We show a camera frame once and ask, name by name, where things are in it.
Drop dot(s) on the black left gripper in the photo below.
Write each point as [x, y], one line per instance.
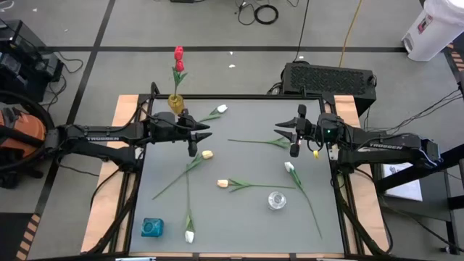
[166, 127]

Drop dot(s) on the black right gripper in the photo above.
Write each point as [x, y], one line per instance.
[326, 128]

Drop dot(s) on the peach artificial tulip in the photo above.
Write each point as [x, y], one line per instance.
[222, 183]
[207, 154]

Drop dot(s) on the red artificial tulip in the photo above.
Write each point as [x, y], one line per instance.
[180, 66]
[178, 53]

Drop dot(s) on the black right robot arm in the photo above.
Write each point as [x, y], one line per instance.
[384, 145]

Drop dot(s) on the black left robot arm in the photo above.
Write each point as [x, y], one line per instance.
[101, 135]

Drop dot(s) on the yellow glass vase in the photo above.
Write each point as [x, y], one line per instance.
[175, 104]

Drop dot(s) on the clear glass vase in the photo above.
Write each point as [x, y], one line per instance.
[277, 200]

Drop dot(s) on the blue glass vase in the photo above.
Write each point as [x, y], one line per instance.
[152, 227]

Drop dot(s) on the white artificial tulip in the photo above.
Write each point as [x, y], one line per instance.
[289, 166]
[189, 236]
[222, 108]

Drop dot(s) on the wooden table side board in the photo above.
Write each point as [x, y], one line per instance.
[125, 105]
[346, 103]

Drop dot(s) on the black perforated computer case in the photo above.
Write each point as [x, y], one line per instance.
[328, 79]

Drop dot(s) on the white paper sheet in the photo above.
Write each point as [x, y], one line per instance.
[402, 186]

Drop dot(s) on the black metal cart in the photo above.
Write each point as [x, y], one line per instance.
[435, 197]

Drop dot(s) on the orange vacuum cleaner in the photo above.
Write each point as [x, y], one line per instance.
[42, 103]

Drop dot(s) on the orange shop vacuum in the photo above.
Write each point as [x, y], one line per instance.
[25, 128]

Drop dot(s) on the white plastic bin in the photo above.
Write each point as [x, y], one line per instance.
[435, 29]

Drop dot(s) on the hazard striped floor mat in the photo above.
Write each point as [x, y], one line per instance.
[14, 235]
[457, 58]

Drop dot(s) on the black equipment cases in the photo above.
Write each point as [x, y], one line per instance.
[25, 61]

